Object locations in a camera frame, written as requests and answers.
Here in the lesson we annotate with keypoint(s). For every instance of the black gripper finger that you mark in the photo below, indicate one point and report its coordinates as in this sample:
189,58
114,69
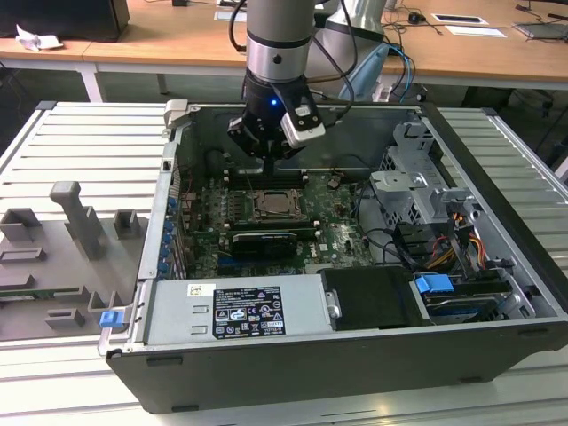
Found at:
286,152
244,135

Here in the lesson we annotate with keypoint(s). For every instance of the metal locking lever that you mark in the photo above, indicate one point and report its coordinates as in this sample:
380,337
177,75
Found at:
250,185
275,215

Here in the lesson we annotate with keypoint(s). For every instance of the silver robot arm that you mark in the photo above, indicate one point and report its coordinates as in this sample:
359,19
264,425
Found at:
277,40

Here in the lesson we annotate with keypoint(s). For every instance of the black RAM slot row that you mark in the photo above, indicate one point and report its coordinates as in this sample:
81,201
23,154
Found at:
270,224
288,179

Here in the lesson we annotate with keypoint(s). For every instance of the CPU socket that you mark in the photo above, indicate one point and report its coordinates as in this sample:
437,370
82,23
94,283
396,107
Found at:
305,217

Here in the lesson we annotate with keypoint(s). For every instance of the black graphics card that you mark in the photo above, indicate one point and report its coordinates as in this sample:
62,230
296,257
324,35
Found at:
266,246

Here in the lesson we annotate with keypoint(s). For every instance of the green motherboard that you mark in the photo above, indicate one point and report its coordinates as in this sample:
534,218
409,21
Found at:
337,239

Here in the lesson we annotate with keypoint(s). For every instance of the wooden desk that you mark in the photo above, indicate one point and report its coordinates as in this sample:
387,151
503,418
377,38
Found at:
177,40

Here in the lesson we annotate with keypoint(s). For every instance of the grey metal drive cage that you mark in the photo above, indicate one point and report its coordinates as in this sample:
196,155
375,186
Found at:
399,186

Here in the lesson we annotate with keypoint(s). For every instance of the black plastic shroud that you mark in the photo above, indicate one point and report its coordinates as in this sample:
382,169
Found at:
368,297

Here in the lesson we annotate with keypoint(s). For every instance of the black computer mouse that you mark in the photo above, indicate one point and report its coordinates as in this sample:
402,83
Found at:
416,18

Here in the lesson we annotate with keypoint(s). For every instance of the grey power supply unit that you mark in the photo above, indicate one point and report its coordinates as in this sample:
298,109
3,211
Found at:
177,310

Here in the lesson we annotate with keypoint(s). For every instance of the blue disk carrier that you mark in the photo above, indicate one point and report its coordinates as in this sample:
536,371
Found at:
432,284

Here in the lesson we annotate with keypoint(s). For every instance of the black monitor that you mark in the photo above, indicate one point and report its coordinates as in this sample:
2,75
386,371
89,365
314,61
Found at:
66,18

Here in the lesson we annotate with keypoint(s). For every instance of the white paper sheet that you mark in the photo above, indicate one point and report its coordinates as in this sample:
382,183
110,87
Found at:
475,31

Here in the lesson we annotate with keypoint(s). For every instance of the crumpled white paper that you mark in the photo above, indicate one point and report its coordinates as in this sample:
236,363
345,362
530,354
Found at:
37,42

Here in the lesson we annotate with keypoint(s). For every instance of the black PC case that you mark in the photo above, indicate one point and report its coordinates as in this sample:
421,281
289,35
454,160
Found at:
310,377

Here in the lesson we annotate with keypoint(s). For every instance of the blue case latch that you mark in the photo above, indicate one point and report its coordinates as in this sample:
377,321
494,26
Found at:
112,319

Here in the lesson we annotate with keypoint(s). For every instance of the grey hard disk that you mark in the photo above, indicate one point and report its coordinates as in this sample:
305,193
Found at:
461,306

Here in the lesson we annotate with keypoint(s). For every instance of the grey parts rack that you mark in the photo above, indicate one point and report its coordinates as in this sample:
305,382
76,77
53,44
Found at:
44,275

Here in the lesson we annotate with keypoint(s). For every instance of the green RAM stick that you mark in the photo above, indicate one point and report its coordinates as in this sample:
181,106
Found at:
26,294

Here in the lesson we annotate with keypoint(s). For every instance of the grey laptop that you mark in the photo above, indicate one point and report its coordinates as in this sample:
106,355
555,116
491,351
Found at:
541,30

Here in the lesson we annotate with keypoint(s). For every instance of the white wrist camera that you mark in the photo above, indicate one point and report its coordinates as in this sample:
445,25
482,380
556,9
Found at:
306,131

